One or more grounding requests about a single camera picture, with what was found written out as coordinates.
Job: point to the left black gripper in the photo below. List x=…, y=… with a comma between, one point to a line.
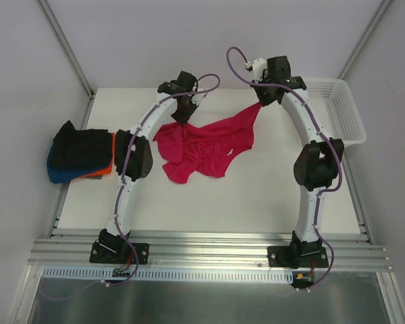
x=183, y=110

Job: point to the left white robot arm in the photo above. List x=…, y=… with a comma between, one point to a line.
x=133, y=156

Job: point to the black folded t shirt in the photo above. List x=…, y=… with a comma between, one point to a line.
x=81, y=149

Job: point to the white plastic basket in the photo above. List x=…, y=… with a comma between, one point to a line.
x=334, y=107

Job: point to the orange folded t shirt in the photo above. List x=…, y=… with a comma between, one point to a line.
x=96, y=175

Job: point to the pink t shirt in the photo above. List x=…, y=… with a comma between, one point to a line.
x=209, y=149

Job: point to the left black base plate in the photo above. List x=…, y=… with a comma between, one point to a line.
x=100, y=254

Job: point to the white slotted cable duct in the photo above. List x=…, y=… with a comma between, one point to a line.
x=168, y=274

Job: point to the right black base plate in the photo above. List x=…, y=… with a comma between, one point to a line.
x=282, y=256

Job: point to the blue folded t shirt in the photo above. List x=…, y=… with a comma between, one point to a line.
x=61, y=176

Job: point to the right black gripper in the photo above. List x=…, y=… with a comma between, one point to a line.
x=266, y=98

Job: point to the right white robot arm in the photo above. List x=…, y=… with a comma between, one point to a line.
x=318, y=163

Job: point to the aluminium mounting rail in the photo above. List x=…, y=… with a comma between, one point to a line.
x=353, y=252

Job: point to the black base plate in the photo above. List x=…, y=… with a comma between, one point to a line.
x=282, y=256
x=100, y=254

